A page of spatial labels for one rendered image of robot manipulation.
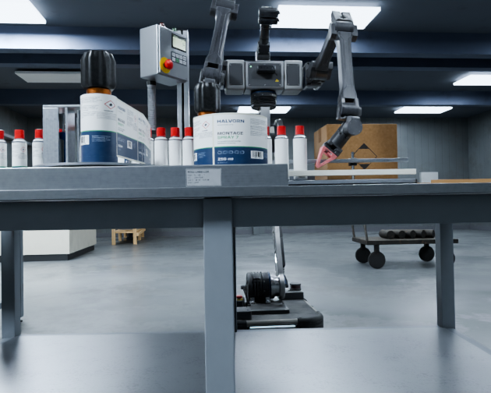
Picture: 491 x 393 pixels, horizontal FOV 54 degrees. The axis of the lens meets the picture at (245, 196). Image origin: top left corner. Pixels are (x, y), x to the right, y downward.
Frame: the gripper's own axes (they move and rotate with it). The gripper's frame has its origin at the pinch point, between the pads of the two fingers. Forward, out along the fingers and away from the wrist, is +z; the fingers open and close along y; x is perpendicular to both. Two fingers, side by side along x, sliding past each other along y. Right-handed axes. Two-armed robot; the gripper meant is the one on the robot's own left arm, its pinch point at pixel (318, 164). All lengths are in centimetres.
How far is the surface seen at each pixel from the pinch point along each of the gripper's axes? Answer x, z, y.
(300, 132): -13.1, -5.0, 2.0
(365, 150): 13.0, -20.5, -17.9
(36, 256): -193, 277, -548
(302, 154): -7.6, 1.1, 2.9
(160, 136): -52, 29, 2
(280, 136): -17.6, 1.0, 2.4
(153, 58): -73, 8, -1
